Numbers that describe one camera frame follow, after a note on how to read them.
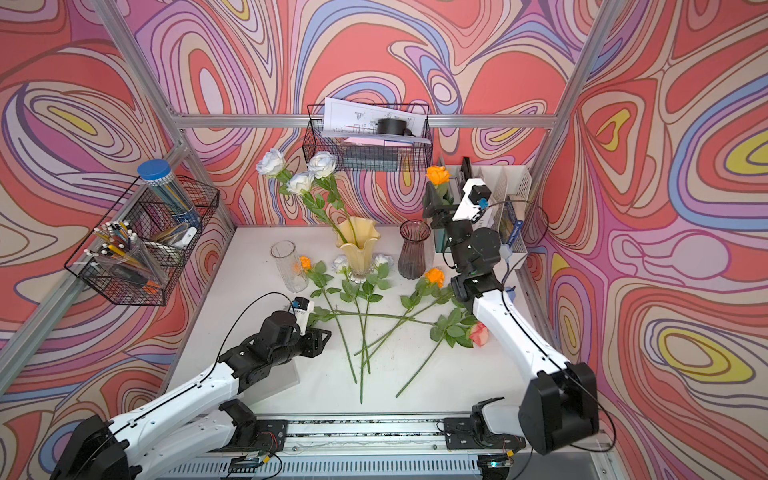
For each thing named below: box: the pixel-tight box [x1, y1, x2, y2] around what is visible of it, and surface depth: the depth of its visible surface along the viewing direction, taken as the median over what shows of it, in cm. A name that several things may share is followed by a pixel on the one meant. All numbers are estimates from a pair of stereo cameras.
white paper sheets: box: [320, 97, 432, 145], surface depth 88 cm
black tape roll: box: [377, 118, 416, 137], surface depth 84 cm
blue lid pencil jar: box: [137, 159, 201, 229], surface depth 75 cm
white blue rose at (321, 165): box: [307, 151, 359, 247], surface depth 80 cm
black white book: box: [460, 156, 472, 187], surface depth 98 cm
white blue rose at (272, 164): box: [256, 148, 293, 194], surface depth 76 cm
